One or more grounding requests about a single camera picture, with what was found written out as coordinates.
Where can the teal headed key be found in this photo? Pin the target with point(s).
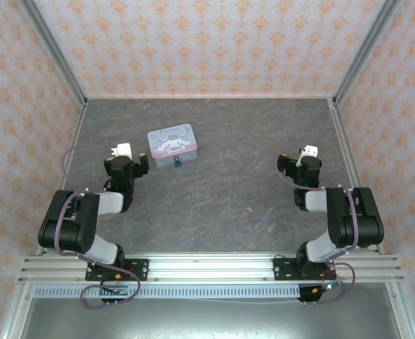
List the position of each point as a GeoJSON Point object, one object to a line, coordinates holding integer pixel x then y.
{"type": "Point", "coordinates": [177, 164]}

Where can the pastel cartoon tin box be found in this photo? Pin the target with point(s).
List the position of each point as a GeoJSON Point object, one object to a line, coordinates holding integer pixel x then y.
{"type": "Point", "coordinates": [172, 139]}

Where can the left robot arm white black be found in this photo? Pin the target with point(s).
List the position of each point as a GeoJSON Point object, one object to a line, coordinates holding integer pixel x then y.
{"type": "Point", "coordinates": [69, 226]}

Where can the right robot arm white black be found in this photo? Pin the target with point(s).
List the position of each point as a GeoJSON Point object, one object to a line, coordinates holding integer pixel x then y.
{"type": "Point", "coordinates": [355, 219]}

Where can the grey metal lower panel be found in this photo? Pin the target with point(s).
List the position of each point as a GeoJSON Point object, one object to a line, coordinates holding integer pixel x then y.
{"type": "Point", "coordinates": [207, 319]}

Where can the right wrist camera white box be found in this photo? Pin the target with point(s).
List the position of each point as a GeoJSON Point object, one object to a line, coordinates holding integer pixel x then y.
{"type": "Point", "coordinates": [310, 150]}

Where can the aluminium table side rail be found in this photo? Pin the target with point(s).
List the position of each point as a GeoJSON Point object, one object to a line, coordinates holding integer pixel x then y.
{"type": "Point", "coordinates": [71, 152]}
{"type": "Point", "coordinates": [348, 155]}

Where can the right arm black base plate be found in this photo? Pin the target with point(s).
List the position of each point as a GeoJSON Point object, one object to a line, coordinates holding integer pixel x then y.
{"type": "Point", "coordinates": [285, 270]}

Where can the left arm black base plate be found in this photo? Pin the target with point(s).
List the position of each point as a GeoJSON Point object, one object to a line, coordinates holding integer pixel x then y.
{"type": "Point", "coordinates": [136, 270]}

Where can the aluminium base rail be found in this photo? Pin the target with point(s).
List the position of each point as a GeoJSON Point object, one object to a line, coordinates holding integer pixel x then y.
{"type": "Point", "coordinates": [210, 268]}

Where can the aluminium frame post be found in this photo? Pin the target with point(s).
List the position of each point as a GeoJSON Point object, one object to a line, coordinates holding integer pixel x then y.
{"type": "Point", "coordinates": [55, 53]}
{"type": "Point", "coordinates": [366, 53]}

